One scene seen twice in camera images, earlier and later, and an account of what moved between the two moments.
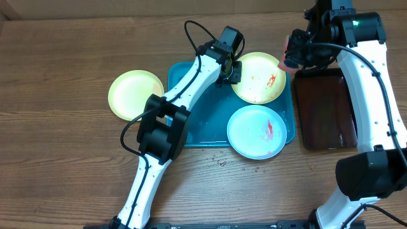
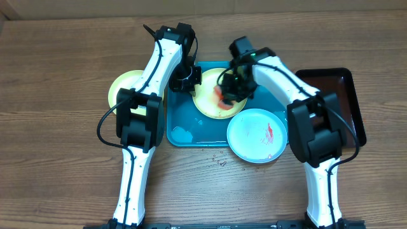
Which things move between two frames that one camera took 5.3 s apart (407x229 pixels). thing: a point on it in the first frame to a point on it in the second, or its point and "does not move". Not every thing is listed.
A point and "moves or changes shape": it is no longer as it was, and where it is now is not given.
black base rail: [264, 224] does not move
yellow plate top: [262, 80] moves or changes shape
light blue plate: [257, 132] does not move
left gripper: [236, 76] to [174, 84]
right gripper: [292, 59] to [233, 92]
